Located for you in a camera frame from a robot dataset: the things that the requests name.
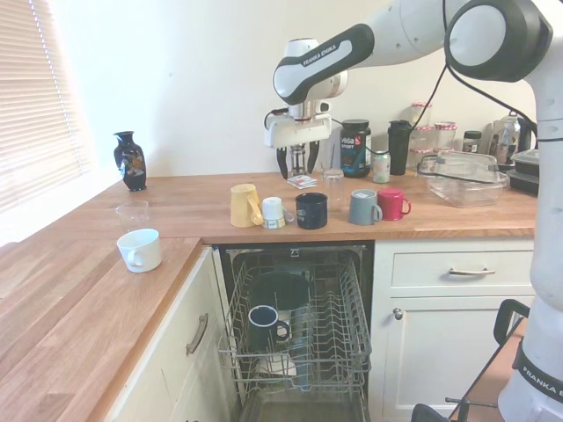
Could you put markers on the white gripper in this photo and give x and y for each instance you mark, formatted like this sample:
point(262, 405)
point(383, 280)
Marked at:
point(299, 131)

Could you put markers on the navy mug with white print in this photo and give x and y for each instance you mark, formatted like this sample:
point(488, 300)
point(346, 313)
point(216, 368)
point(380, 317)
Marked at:
point(311, 213)

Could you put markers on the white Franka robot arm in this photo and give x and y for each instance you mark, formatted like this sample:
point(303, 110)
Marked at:
point(396, 39)

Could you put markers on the small white labelled mug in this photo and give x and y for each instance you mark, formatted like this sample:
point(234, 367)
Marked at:
point(273, 211)

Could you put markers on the yellow mug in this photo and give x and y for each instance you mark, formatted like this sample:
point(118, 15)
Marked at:
point(243, 206)

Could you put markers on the grey mug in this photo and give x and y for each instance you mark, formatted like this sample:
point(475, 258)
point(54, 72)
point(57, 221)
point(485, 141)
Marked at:
point(363, 208)

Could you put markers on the red mug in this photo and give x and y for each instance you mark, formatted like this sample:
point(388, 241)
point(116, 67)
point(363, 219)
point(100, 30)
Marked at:
point(390, 205)

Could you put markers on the open built-in dishwasher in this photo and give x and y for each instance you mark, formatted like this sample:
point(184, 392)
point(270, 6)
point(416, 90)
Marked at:
point(334, 259)

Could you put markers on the navy mug white rim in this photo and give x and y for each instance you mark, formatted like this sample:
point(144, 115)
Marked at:
point(264, 334)

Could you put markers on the steel glass French press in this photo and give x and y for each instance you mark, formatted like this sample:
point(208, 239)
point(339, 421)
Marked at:
point(298, 160)

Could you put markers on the red white sachet packets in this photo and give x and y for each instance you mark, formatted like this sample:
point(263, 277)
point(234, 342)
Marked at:
point(302, 181)

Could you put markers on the clear drinking glass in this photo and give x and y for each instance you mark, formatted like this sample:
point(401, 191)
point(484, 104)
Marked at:
point(333, 189)
point(329, 163)
point(132, 215)

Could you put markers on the black protein powder tub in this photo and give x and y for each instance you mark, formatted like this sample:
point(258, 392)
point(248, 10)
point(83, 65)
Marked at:
point(356, 149)

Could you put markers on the green white drink can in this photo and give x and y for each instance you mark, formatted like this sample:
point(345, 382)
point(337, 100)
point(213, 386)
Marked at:
point(381, 169)

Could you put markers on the black shaker bottle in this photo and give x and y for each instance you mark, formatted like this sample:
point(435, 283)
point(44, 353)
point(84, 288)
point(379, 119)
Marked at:
point(398, 149)

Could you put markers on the large glass jar gingham lid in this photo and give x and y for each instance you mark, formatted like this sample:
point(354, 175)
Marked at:
point(445, 135)

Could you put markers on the clear plastic lidded container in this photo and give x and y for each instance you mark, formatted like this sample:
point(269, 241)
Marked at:
point(462, 176)

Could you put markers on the black painted vase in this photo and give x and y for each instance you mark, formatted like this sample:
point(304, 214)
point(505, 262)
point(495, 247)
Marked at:
point(131, 162)

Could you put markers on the dark lidded spice jar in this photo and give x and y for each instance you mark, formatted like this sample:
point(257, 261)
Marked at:
point(473, 143)

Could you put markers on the wide white cup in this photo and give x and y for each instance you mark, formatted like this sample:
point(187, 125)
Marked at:
point(143, 250)

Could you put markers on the metal cupboard knob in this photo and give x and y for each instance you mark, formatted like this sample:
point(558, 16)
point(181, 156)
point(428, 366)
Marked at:
point(397, 313)

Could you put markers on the translucent bluish tumbler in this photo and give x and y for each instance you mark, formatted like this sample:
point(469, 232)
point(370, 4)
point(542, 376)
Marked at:
point(303, 343)

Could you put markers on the white bowl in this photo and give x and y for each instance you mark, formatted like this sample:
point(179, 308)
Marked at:
point(275, 367)

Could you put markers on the stainless steel kettle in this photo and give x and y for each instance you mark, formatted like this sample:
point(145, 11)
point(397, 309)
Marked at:
point(506, 132)

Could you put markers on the black plastic food container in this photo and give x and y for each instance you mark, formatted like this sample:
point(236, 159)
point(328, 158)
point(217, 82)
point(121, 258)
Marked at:
point(525, 160)
point(523, 184)

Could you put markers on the white kitchen base cabinet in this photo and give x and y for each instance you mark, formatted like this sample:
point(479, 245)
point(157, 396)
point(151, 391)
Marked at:
point(440, 351)
point(176, 387)

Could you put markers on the black clamp stand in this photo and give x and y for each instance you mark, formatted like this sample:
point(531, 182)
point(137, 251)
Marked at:
point(499, 323)

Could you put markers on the tan slatted window blind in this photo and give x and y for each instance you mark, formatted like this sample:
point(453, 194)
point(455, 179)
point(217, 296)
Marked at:
point(35, 110)

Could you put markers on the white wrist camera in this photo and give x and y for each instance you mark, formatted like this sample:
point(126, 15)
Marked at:
point(324, 106)

